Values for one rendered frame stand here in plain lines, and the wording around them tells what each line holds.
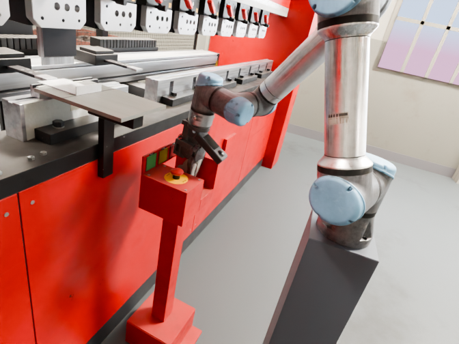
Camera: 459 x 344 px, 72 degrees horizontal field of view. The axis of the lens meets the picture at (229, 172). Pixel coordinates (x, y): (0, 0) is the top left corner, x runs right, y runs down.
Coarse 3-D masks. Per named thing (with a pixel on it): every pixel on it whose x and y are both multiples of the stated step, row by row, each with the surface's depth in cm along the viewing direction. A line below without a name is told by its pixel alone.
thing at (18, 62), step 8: (0, 48) 92; (8, 48) 94; (0, 56) 87; (8, 56) 89; (16, 56) 91; (24, 56) 93; (0, 64) 87; (8, 64) 89; (16, 64) 91; (24, 64) 93; (0, 72) 87; (24, 72) 86; (32, 72) 87; (40, 72) 89
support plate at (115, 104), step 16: (48, 96) 77; (64, 96) 76; (80, 96) 78; (96, 96) 81; (112, 96) 83; (128, 96) 86; (96, 112) 72; (112, 112) 73; (128, 112) 75; (144, 112) 78
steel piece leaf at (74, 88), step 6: (48, 84) 82; (54, 84) 83; (60, 84) 84; (66, 84) 85; (72, 84) 86; (78, 84) 87; (96, 84) 83; (66, 90) 80; (72, 90) 81; (78, 90) 78; (84, 90) 80; (90, 90) 82; (96, 90) 84
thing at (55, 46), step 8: (40, 32) 76; (48, 32) 77; (56, 32) 79; (64, 32) 81; (72, 32) 83; (40, 40) 77; (48, 40) 78; (56, 40) 80; (64, 40) 82; (72, 40) 84; (40, 48) 78; (48, 48) 78; (56, 48) 80; (64, 48) 82; (72, 48) 85; (40, 56) 78; (48, 56) 79; (56, 56) 81; (64, 56) 83; (72, 56) 86; (48, 64) 81; (56, 64) 83
